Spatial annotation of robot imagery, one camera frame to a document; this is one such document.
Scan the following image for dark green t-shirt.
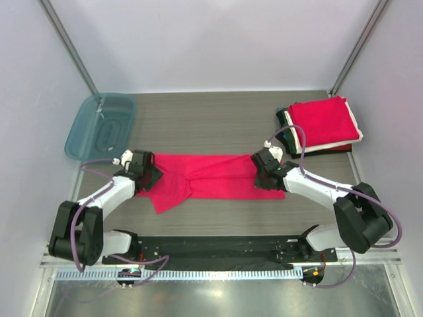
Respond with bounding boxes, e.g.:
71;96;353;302
276;124;297;156

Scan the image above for pink red t-shirt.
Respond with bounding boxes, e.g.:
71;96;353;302
288;95;362;147
138;153;285;214

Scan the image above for white t-shirt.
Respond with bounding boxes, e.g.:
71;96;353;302
284;97;364;153

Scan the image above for dark red t-shirt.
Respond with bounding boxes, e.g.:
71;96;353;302
328;144;352;152

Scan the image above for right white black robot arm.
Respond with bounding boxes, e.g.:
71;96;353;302
250;147;394;262

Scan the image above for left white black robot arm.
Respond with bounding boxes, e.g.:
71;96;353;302
48;150;163;271

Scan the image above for teal plastic tray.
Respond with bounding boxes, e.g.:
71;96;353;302
64;92;137;162

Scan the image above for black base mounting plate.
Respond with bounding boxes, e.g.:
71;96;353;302
121;236;338;266

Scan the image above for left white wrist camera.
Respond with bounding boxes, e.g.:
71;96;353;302
112;149;133;168

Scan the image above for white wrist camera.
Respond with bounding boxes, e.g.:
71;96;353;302
264;141;284;162
112;149;133;168

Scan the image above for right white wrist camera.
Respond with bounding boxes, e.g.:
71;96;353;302
264;141;284;162

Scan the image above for slotted white cable duct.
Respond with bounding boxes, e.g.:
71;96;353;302
55;267;303;281

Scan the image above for aluminium rail profile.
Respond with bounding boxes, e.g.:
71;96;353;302
39;248;402;269

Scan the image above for left aluminium frame post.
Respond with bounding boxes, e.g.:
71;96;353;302
38;0;98;94

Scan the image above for aluminium frame post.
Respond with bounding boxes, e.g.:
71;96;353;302
327;0;391;96
38;0;98;94

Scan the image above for right aluminium frame post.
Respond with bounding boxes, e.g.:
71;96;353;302
327;0;391;96

